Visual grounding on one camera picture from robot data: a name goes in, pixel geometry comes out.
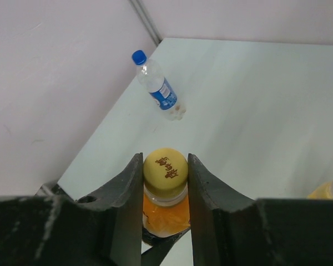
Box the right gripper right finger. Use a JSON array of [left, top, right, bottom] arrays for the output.
[[188, 154, 333, 265]]

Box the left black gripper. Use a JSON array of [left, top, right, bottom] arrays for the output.
[[141, 227, 190, 266]]

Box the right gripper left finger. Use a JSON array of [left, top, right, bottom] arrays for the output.
[[0, 154, 143, 265]]

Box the orange juice bottle yellow cap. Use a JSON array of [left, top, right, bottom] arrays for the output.
[[143, 190, 190, 238]]

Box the yellow honey pomelo drink bottle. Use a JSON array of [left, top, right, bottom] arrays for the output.
[[307, 181, 333, 200]]

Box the clear blue-cap water bottle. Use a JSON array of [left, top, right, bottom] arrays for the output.
[[132, 50, 186, 121]]

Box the left aluminium frame post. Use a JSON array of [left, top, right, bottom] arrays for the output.
[[128, 0, 163, 46]]

